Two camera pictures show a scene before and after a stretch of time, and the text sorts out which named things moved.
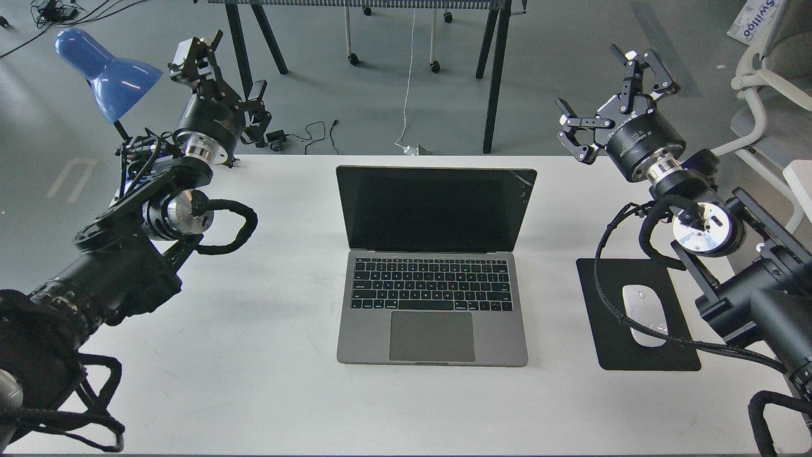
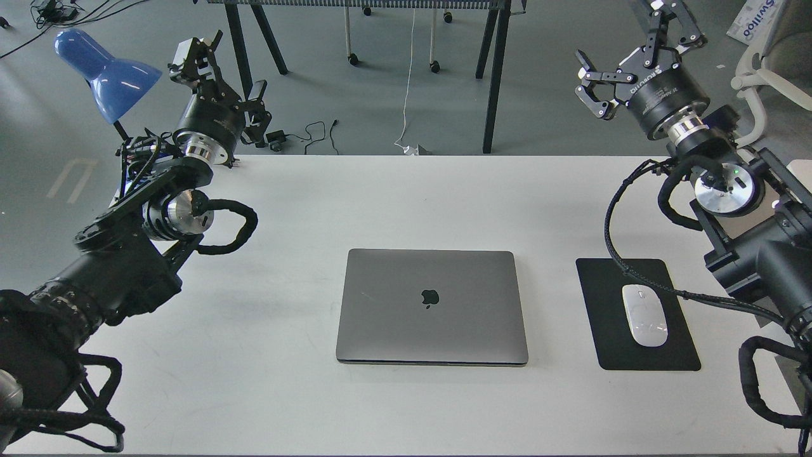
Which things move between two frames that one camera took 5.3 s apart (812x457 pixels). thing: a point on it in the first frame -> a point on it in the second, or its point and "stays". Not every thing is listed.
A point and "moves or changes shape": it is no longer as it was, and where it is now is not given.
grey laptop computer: (430, 279) moves or changes shape
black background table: (495, 11) stays
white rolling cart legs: (435, 65) stays
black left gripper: (210, 127) stays
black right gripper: (639, 130) -> (653, 82)
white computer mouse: (643, 305) stays
